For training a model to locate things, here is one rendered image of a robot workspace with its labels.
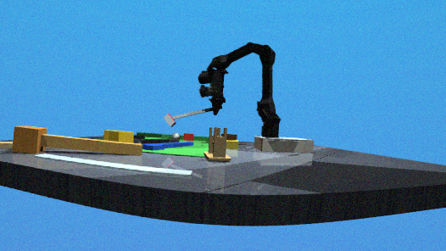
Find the red cube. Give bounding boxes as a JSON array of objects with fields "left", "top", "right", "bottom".
[{"left": 184, "top": 133, "right": 193, "bottom": 141}]

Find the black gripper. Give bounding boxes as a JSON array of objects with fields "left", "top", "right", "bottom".
[{"left": 205, "top": 81, "right": 226, "bottom": 115}]

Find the white flat bar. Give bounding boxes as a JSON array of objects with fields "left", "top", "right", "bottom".
[{"left": 34, "top": 154, "right": 192, "bottom": 176}]

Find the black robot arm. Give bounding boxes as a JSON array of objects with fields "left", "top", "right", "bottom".
[{"left": 198, "top": 42, "right": 281, "bottom": 138}]

